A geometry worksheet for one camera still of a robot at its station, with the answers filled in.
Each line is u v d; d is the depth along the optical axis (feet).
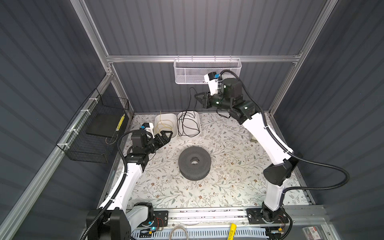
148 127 2.40
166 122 3.67
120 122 2.59
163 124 3.68
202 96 2.15
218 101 1.95
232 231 2.23
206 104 1.97
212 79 1.93
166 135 2.42
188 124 3.65
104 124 2.47
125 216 1.36
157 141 2.31
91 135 2.37
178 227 2.32
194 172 2.83
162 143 2.28
